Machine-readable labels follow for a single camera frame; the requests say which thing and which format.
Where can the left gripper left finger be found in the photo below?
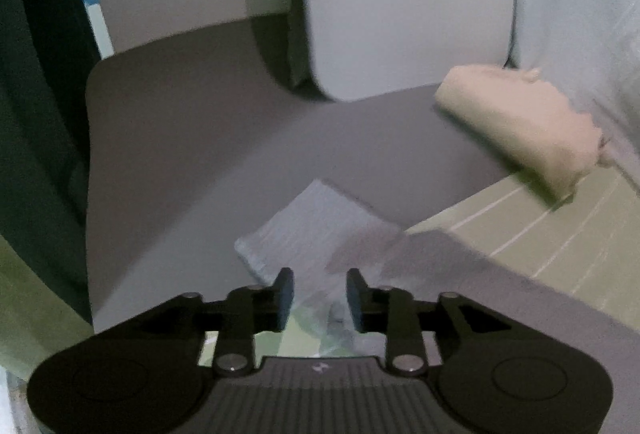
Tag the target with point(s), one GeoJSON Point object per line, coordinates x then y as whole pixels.
{"type": "Point", "coordinates": [246, 312]}

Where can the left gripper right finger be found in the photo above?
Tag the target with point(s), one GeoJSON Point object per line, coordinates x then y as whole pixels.
{"type": "Point", "coordinates": [391, 312]}

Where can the grey zip hoodie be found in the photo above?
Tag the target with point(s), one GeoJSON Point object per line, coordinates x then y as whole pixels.
{"type": "Point", "coordinates": [324, 232]}

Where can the green grid-pattern mat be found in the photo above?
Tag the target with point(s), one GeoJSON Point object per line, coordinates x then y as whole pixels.
{"type": "Point", "coordinates": [586, 247]}

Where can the folded beige garment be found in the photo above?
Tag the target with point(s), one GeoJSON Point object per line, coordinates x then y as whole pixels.
{"type": "Point", "coordinates": [528, 119]}

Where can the light blue carrot-print sheet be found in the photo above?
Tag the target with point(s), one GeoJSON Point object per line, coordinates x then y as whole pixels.
{"type": "Point", "coordinates": [589, 49]}

